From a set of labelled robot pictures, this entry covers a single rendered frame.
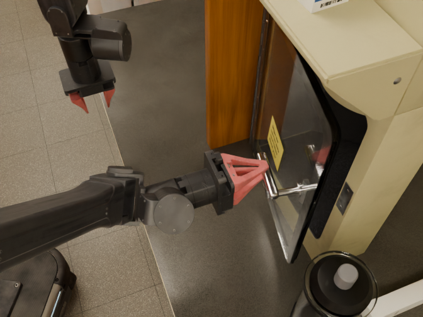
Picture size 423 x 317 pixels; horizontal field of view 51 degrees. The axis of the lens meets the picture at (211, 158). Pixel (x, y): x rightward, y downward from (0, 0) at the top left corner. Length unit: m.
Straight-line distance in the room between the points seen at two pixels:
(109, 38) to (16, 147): 1.72
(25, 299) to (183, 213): 1.22
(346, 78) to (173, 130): 0.73
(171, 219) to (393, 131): 0.31
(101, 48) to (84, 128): 1.64
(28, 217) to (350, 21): 0.39
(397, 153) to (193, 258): 0.48
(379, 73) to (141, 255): 1.64
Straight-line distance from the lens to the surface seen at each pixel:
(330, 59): 0.46
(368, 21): 0.52
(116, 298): 1.94
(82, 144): 2.39
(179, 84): 1.24
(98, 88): 0.92
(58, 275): 1.77
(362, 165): 0.66
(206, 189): 0.69
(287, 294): 0.93
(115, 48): 0.83
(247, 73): 0.95
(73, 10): 0.80
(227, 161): 0.71
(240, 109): 1.02
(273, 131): 0.82
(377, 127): 0.60
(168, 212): 0.61
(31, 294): 1.78
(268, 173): 0.73
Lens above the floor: 1.80
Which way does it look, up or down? 54 degrees down
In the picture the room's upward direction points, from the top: straight up
